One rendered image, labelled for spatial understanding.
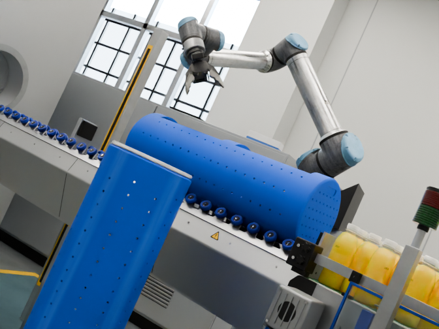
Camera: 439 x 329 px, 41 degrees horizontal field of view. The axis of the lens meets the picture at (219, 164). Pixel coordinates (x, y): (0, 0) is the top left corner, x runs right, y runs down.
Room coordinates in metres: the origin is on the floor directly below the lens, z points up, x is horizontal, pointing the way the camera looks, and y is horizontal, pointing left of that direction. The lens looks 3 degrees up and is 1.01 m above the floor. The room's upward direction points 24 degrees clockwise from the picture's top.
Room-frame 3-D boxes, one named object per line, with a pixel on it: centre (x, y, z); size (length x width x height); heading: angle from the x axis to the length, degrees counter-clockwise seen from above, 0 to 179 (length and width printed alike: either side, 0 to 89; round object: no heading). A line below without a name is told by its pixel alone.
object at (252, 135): (4.06, -0.22, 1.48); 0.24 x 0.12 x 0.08; 71
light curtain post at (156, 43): (3.15, 0.58, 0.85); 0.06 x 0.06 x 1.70; 54
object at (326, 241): (2.02, -0.44, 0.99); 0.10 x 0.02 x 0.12; 144
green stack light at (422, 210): (1.50, -0.54, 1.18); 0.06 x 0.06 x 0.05
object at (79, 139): (2.79, 0.64, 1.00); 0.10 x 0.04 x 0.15; 144
